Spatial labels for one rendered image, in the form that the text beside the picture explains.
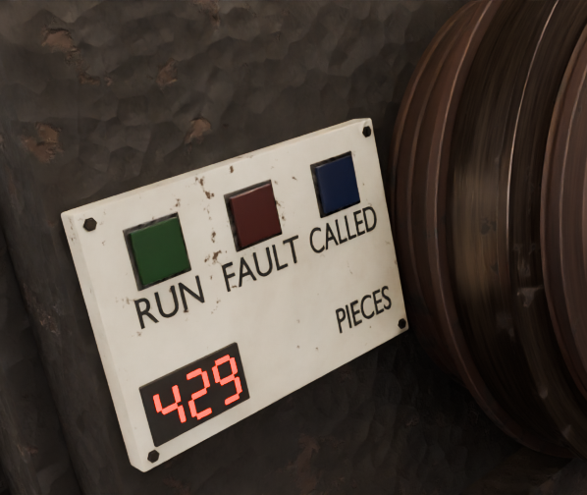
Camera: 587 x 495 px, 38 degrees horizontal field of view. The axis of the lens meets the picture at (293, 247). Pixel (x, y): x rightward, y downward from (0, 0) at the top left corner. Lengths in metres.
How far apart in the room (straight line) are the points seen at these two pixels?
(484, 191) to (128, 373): 0.27
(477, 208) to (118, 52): 0.27
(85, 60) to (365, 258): 0.27
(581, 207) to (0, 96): 0.39
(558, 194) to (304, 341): 0.21
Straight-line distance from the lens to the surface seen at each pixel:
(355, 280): 0.68
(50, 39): 0.57
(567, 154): 0.62
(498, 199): 0.60
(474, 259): 0.64
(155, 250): 0.57
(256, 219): 0.61
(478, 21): 0.68
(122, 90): 0.58
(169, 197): 0.58
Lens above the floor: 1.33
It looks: 15 degrees down
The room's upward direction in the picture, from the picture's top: 12 degrees counter-clockwise
